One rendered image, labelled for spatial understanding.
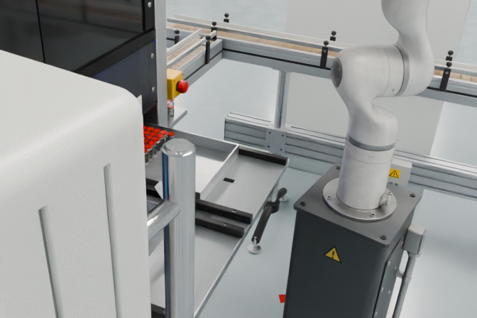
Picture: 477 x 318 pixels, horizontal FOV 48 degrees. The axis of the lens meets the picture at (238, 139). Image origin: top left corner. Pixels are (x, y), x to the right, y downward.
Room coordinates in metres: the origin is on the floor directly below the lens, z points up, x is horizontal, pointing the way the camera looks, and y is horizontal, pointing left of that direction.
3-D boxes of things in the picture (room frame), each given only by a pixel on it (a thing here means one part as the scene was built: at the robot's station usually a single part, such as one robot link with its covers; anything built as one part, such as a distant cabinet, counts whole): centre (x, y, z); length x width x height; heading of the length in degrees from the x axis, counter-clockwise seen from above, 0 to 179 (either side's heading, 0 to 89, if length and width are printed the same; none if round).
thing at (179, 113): (1.55, 0.26, 0.87); 0.14 x 0.13 x 0.02; 70
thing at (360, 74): (1.15, -0.29, 1.16); 0.19 x 0.12 x 0.24; 104
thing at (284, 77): (2.12, -0.18, 0.46); 0.09 x 0.09 x 0.77; 70
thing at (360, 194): (1.15, -0.33, 0.95); 0.19 x 0.19 x 0.18
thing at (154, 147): (1.26, 0.24, 0.91); 0.18 x 0.02 x 0.05; 160
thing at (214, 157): (1.25, 0.20, 0.90); 0.34 x 0.26 x 0.04; 70
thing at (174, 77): (1.52, 0.23, 1.00); 0.08 x 0.07 x 0.07; 70
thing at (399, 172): (1.88, -0.66, 0.50); 0.12 x 0.05 x 0.09; 70
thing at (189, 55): (1.84, 0.26, 0.92); 0.69 x 0.16 x 0.16; 160
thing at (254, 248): (2.12, -0.18, 0.07); 0.50 x 0.08 x 0.14; 160
